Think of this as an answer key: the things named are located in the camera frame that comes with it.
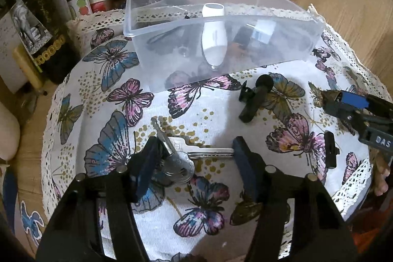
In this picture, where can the small black usb adapter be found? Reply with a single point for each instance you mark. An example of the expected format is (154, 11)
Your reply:
(331, 150)

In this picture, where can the white charger cube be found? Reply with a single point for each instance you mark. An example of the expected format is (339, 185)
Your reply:
(262, 31)

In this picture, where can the black clip mount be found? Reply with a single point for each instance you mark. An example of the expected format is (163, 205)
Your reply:
(254, 97)

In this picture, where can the person's right hand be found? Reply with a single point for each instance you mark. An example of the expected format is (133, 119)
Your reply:
(381, 172)

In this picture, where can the dark wine bottle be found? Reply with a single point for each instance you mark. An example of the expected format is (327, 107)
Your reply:
(45, 38)

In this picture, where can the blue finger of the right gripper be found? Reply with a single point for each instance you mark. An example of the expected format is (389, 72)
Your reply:
(339, 101)
(358, 121)

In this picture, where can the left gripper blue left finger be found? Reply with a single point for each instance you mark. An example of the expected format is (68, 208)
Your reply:
(72, 234)

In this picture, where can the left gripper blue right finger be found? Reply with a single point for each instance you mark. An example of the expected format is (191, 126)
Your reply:
(319, 231)

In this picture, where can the butterfly print white cloth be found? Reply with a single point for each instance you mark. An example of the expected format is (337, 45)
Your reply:
(101, 115)

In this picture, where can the pink white mug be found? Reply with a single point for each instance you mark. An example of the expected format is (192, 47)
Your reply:
(10, 133)

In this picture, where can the bunch of silver keys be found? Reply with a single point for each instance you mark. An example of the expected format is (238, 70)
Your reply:
(179, 166)

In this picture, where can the clear plastic storage box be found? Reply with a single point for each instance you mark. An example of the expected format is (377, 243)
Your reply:
(185, 41)

